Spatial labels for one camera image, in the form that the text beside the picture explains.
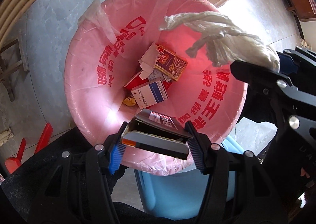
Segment pink lined trash bin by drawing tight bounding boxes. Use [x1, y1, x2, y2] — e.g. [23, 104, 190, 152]
[63, 0, 249, 177]

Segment light blue cartoon box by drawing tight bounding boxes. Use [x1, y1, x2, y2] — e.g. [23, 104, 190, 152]
[148, 68, 172, 82]

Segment maroon patterned box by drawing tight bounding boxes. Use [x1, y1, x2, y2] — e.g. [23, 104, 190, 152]
[139, 43, 188, 82]

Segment light blue plastic stool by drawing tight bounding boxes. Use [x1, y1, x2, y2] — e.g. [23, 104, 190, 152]
[134, 134, 245, 221]

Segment dark cigarette box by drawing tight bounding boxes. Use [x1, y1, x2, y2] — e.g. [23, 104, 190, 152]
[120, 109, 193, 160]

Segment white tissue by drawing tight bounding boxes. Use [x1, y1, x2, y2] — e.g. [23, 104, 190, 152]
[159, 11, 280, 72]

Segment red plastic stool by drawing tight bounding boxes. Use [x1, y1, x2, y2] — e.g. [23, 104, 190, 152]
[4, 122, 54, 174]

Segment blue white medicine box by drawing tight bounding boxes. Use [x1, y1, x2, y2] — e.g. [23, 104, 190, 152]
[131, 79, 169, 109]

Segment yellow snack wrapper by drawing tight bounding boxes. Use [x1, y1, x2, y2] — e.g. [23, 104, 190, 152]
[122, 96, 137, 107]

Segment red paper cup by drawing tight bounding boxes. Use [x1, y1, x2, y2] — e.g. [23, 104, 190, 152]
[124, 71, 173, 91]

